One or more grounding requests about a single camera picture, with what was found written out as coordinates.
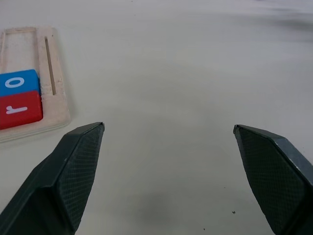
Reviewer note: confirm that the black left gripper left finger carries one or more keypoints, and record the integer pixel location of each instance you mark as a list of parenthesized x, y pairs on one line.
[(73, 171)]

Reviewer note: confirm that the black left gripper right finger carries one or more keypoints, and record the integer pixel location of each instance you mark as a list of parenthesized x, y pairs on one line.
[(274, 176)]

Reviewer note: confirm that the light wooden letter tray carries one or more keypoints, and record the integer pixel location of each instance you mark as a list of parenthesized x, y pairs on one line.
[(55, 107)]

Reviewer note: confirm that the red letter tile r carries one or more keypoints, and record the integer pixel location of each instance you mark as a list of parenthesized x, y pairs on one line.
[(22, 110)]

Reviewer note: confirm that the blue letter tile o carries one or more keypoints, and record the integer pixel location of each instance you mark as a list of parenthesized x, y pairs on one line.
[(22, 82)]

